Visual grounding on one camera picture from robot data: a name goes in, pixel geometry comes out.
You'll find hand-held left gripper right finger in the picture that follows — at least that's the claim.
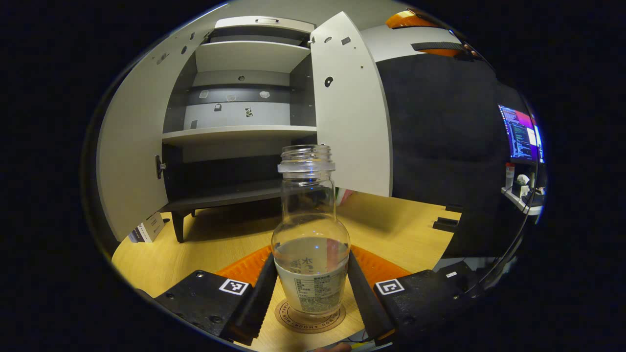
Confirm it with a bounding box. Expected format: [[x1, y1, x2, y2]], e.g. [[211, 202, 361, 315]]
[[347, 244, 482, 343]]

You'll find round cork coaster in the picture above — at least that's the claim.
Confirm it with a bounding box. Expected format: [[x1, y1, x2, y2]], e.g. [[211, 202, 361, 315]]
[[274, 298, 346, 334]]

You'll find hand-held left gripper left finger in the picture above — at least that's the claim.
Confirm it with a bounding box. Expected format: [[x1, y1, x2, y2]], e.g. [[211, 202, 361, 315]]
[[154, 245, 278, 347]]

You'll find white cabinet drawer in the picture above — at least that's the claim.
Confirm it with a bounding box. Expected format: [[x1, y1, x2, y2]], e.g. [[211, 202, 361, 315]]
[[214, 16, 316, 34]]

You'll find computer monitor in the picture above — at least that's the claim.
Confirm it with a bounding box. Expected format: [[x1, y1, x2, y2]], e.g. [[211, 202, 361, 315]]
[[498, 104, 544, 164]]

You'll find grey white cabinet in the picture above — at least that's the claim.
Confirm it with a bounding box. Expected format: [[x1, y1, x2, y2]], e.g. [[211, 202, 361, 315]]
[[161, 16, 318, 243]]

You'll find clear glass bottle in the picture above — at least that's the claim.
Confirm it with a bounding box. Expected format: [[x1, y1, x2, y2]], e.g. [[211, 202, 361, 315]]
[[271, 145, 351, 321]]

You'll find white door with headphones sticker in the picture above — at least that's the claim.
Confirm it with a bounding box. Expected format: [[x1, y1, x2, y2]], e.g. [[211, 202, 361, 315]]
[[310, 11, 393, 198]]

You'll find white cabinet shelf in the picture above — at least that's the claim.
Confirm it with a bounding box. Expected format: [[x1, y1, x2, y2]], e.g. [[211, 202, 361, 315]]
[[162, 125, 318, 163], [195, 41, 312, 74]]

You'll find blue white paper box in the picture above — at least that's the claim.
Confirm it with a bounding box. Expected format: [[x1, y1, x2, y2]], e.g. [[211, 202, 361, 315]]
[[128, 212, 165, 243]]

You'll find white side shelf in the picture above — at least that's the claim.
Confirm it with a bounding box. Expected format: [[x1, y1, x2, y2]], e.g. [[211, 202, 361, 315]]
[[501, 187, 543, 216]]

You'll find white door with camera sticker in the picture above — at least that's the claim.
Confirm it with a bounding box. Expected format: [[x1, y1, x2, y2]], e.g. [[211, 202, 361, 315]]
[[96, 2, 230, 242]]

